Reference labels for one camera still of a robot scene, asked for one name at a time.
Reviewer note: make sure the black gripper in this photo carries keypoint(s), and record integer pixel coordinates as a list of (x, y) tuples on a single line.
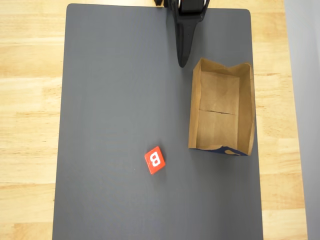
[(185, 27)]

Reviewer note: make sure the red letter B block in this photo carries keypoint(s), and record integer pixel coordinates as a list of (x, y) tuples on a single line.
[(155, 160)]

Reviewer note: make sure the brown paper bag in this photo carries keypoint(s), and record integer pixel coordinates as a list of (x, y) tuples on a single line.
[(220, 110)]

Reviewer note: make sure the grey rectangular table mat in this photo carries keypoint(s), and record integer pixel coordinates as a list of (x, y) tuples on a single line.
[(120, 100)]

